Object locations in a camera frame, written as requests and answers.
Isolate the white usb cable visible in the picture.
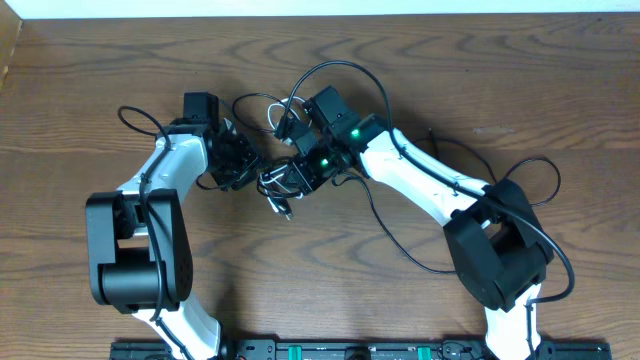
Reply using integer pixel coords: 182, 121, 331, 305
259, 95, 309, 214

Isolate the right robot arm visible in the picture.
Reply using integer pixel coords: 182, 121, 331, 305
293, 110, 561, 359

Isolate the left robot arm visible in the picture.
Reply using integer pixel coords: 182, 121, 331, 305
85, 119, 259, 359

